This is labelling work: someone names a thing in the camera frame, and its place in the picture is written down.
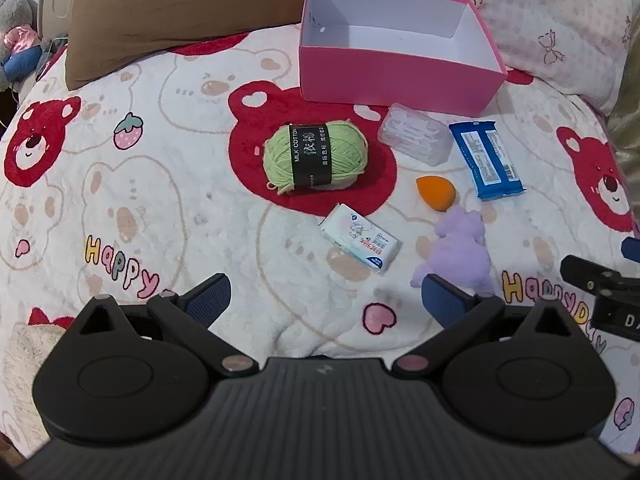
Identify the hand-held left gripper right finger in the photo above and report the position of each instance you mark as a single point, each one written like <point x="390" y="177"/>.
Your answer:
<point x="440" y="300"/>

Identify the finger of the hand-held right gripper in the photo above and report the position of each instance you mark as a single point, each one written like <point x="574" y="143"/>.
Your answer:
<point x="632" y="250"/>
<point x="585" y="270"/>

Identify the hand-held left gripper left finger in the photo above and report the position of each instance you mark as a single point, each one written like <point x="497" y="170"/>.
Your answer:
<point x="210" y="300"/>

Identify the purple plush toy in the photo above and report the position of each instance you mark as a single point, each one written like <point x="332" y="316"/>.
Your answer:
<point x="457" y="255"/>

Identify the orange makeup sponge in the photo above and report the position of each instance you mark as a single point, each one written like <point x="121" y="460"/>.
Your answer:
<point x="435" y="194"/>

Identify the white tissue packet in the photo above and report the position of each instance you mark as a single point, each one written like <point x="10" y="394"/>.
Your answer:
<point x="355" y="235"/>

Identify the blue snack packet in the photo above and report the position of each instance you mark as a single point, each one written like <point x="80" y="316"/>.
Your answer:
<point x="490" y="160"/>

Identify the green yarn ball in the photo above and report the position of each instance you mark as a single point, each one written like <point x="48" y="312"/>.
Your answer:
<point x="280" y="160"/>

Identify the clear plastic swab box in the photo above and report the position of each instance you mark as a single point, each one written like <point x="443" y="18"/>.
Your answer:
<point x="415" y="132"/>

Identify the pink cardboard box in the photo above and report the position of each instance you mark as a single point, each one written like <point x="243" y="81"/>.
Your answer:
<point x="390" y="75"/>

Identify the gold satin cloth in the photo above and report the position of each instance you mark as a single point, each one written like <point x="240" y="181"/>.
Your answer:
<point x="627" y="135"/>

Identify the bear printed blanket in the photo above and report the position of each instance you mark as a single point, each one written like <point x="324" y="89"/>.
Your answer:
<point x="150" y="185"/>

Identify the beige fluffy cloth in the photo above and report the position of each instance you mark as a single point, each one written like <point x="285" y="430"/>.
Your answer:
<point x="25" y="375"/>

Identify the pink checked pillow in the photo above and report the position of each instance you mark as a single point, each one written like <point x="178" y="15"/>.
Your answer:
<point x="550" y="10"/>

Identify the brown pillow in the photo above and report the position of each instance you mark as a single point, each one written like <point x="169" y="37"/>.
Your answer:
<point x="175" y="10"/>

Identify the beige headboard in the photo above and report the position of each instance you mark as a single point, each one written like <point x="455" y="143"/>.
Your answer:
<point x="52" y="5"/>

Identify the grey plush toy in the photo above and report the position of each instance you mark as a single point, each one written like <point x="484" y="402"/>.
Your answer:
<point x="15" y="10"/>

